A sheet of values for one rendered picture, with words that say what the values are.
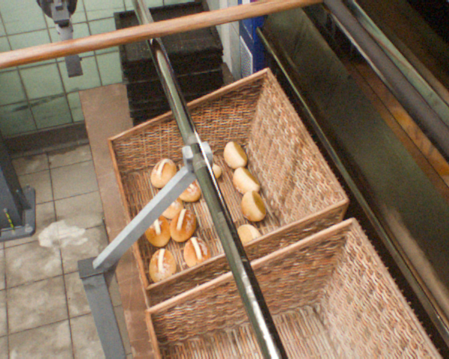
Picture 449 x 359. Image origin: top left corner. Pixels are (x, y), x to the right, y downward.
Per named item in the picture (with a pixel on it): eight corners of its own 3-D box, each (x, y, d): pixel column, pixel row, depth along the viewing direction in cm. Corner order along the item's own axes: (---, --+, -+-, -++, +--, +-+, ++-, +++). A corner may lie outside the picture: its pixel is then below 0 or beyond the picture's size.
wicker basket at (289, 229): (272, 141, 206) (271, 63, 188) (347, 282, 166) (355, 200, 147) (113, 177, 198) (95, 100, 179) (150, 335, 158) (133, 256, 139)
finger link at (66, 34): (51, 13, 145) (52, 16, 147) (63, 63, 143) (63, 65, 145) (69, 10, 146) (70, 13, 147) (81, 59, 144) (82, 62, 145)
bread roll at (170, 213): (188, 217, 183) (186, 203, 179) (165, 225, 181) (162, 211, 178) (176, 194, 190) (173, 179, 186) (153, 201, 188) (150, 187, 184)
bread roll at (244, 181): (252, 182, 182) (239, 197, 183) (266, 190, 186) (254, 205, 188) (235, 161, 188) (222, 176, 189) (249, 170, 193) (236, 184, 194)
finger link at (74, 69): (63, 56, 143) (64, 60, 143) (67, 75, 138) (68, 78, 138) (78, 54, 143) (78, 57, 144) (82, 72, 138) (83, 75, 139)
